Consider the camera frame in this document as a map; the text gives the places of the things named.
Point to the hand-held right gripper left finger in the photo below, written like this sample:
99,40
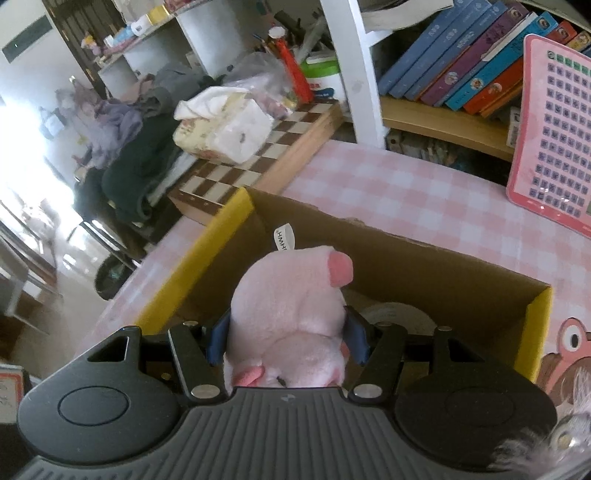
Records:
219,339

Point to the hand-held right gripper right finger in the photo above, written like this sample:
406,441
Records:
358,337

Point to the grey tape roll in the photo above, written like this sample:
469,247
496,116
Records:
397,314

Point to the pink plush toy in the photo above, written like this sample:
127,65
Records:
286,314

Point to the yellow cardboard box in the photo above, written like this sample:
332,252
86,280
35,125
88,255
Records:
415,277

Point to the black waste bin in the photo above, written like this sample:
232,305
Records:
111,277

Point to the wooden chessboard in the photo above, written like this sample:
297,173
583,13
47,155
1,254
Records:
258,166

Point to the pile of clothes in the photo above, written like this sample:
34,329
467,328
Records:
138,157

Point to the floral tissue pack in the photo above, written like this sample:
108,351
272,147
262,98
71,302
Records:
221,134

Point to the grey furry plush toy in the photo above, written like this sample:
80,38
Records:
563,434

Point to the white green jar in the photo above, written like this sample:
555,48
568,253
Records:
323,78

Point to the clear plastic bag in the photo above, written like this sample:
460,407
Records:
263,78

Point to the white bookshelf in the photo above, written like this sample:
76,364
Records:
351,69

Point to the red toy pen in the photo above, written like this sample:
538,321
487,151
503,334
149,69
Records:
295,74

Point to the pink learning tablet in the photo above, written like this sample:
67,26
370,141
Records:
554,138

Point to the row of blue books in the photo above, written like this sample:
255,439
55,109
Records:
452,60

